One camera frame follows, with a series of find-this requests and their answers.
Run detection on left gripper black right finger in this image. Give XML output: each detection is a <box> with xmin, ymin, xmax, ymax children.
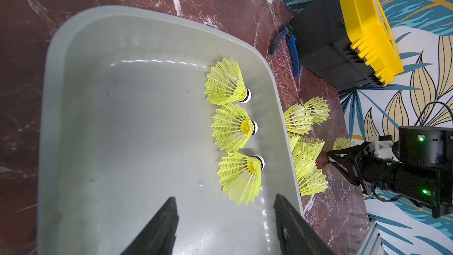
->
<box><xmin>274</xmin><ymin>194</ymin><xmax>333</xmax><ymax>255</ymax></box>

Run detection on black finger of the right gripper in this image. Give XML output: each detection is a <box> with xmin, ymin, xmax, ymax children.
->
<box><xmin>327</xmin><ymin>145</ymin><xmax>364</xmax><ymax>164</ymax></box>
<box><xmin>330</xmin><ymin>161</ymin><xmax>361</xmax><ymax>185</ymax></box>

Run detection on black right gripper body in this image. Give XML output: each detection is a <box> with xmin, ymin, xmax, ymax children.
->
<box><xmin>354</xmin><ymin>142</ymin><xmax>453</xmax><ymax>218</ymax></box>

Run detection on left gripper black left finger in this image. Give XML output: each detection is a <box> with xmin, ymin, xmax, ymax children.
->
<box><xmin>122</xmin><ymin>197</ymin><xmax>179</xmax><ymax>255</ymax></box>

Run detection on green shuttlecock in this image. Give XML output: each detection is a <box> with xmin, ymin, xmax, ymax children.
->
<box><xmin>303</xmin><ymin>97</ymin><xmax>330</xmax><ymax>124</ymax></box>
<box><xmin>332</xmin><ymin>137</ymin><xmax>356</xmax><ymax>151</ymax></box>
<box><xmin>297</xmin><ymin>165</ymin><xmax>328</xmax><ymax>196</ymax></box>
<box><xmin>284</xmin><ymin>104</ymin><xmax>313</xmax><ymax>135</ymax></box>
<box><xmin>211</xmin><ymin>103</ymin><xmax>258</xmax><ymax>152</ymax></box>
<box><xmin>217</xmin><ymin>152</ymin><xmax>265</xmax><ymax>206</ymax></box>
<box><xmin>204</xmin><ymin>58</ymin><xmax>252</xmax><ymax>105</ymax></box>
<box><xmin>289</xmin><ymin>133</ymin><xmax>325</xmax><ymax>179</ymax></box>

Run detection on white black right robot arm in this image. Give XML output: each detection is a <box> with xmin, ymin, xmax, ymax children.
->
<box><xmin>327</xmin><ymin>126</ymin><xmax>453</xmax><ymax>218</ymax></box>

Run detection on yellow black toolbox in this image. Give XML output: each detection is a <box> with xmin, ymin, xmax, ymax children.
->
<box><xmin>291</xmin><ymin>0</ymin><xmax>403</xmax><ymax>90</ymax></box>

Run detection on grey plastic tray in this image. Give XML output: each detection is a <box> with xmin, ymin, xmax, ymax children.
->
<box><xmin>37</xmin><ymin>6</ymin><xmax>302</xmax><ymax>255</ymax></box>

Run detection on blue handled pliers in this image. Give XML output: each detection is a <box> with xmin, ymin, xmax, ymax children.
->
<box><xmin>268</xmin><ymin>26</ymin><xmax>301</xmax><ymax>78</ymax></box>

